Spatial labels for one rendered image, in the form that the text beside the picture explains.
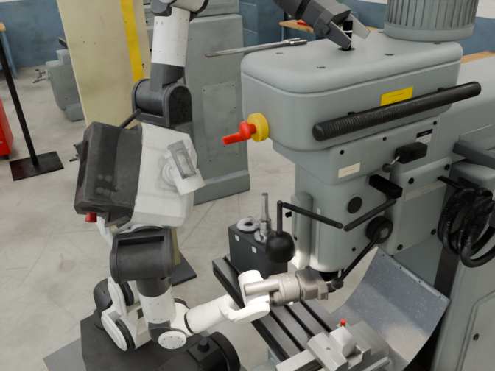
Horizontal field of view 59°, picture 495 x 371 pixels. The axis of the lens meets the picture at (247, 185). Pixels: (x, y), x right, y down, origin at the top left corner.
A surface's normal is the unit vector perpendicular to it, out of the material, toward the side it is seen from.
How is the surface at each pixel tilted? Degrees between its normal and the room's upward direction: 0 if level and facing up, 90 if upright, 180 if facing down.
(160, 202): 58
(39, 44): 90
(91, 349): 0
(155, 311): 100
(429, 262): 90
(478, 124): 90
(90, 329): 0
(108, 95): 90
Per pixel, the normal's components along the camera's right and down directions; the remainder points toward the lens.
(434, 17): -0.22, 0.49
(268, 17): 0.50, 0.41
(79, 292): -0.04, -0.87
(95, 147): 0.58, -0.15
